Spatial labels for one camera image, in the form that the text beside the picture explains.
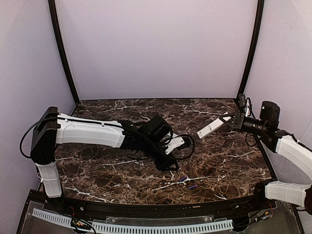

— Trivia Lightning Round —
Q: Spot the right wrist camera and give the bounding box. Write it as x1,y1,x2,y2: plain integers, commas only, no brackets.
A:
238,94,252,117

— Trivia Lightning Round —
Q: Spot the left white cable duct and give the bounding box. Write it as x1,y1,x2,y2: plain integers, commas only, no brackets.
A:
32,208,71,228

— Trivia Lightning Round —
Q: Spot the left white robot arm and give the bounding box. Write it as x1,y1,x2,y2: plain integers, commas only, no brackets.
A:
22,107,185,198

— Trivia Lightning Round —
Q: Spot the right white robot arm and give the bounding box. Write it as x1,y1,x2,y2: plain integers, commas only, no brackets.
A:
219,101,312,214

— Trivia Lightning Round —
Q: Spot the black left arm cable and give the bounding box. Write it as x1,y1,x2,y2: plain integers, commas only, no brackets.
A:
126,133,196,161

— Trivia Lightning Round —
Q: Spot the left black frame post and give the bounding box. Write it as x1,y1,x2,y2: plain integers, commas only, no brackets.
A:
48,0,80,105

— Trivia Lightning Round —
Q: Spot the black frame post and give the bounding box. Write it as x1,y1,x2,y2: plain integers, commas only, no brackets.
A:
236,0,265,100
48,0,80,105

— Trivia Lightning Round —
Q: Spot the white remote control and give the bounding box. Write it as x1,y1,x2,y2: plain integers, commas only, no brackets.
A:
197,118,224,139

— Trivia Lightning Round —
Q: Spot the right black frame post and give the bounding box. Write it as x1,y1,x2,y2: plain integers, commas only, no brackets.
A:
236,0,265,100

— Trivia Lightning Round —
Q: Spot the right white cable duct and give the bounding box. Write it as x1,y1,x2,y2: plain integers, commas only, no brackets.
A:
92,220,234,234

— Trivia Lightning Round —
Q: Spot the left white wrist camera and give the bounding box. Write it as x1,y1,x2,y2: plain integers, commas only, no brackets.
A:
165,136,185,155

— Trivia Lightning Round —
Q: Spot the black front rail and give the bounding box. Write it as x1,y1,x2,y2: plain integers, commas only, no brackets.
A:
63,196,255,218

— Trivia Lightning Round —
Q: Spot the white cable duct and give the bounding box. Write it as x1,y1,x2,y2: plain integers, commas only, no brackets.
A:
92,220,234,234
32,208,71,228

